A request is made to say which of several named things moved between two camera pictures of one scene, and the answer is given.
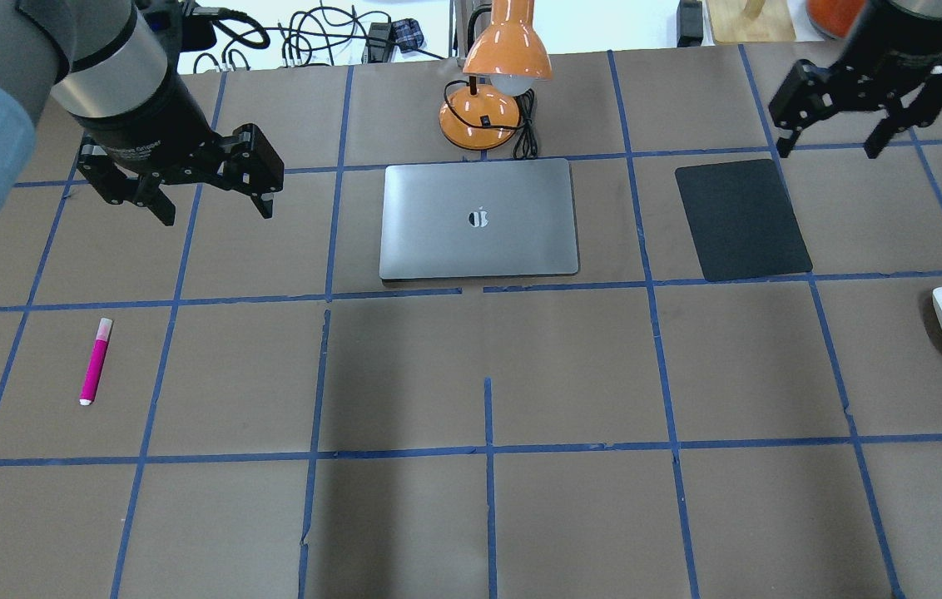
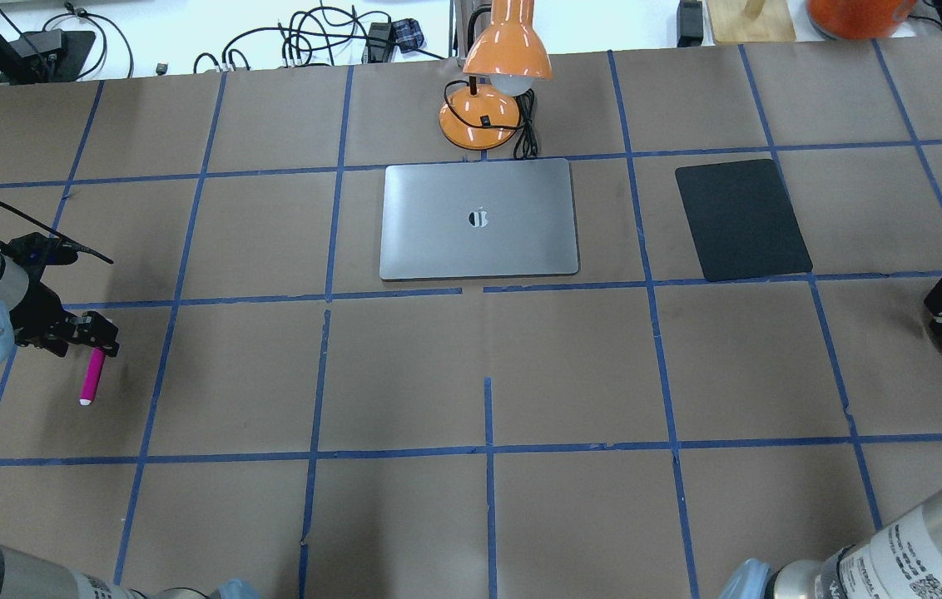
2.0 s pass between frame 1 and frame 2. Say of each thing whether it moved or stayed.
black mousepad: stayed
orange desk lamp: stayed
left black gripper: moved
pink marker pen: stayed
